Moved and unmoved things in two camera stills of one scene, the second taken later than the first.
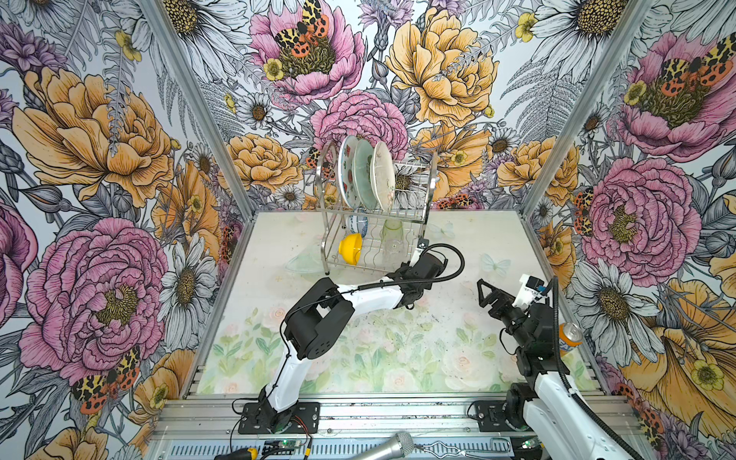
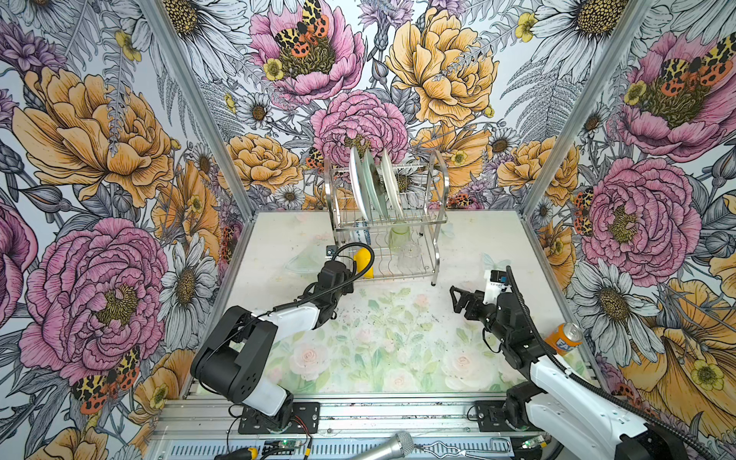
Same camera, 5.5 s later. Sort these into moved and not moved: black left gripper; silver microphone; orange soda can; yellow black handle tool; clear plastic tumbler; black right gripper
Moved: black right gripper; clear plastic tumbler; black left gripper
Not moved: silver microphone; yellow black handle tool; orange soda can
